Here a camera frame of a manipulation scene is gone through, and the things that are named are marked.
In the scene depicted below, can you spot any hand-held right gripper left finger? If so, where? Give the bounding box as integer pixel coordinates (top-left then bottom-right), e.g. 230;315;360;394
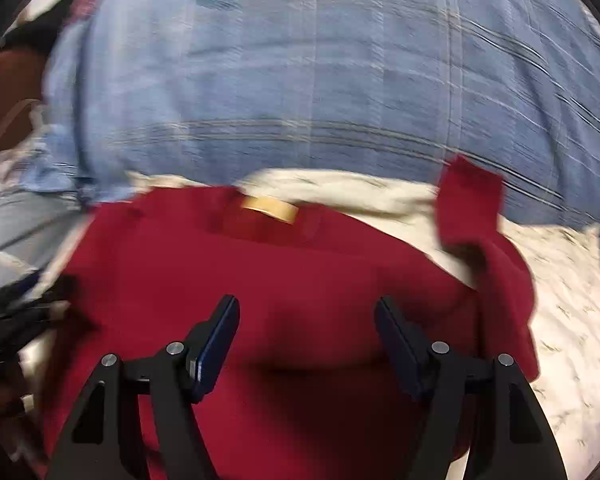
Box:
45;294;241;480

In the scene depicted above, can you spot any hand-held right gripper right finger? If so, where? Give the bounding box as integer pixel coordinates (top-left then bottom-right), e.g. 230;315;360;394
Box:
374;296;568;480

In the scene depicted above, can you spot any red shirt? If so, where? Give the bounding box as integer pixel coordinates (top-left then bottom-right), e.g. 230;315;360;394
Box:
42;154;540;480

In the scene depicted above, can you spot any grey plaid star quilt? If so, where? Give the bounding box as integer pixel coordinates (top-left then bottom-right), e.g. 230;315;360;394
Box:
0;145;96;301

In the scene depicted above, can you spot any cream leaf-print pillow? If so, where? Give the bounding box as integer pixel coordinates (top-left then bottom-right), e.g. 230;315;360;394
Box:
17;167;600;480

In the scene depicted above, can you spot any brown wooden furniture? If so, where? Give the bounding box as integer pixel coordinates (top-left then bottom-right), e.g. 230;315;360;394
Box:
0;47;51;161

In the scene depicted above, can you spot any blue plaid quilt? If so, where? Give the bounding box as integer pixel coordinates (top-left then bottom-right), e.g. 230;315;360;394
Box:
27;0;600;231

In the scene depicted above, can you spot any black cloth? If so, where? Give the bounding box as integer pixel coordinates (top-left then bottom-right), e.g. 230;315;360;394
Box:
0;0;91;53

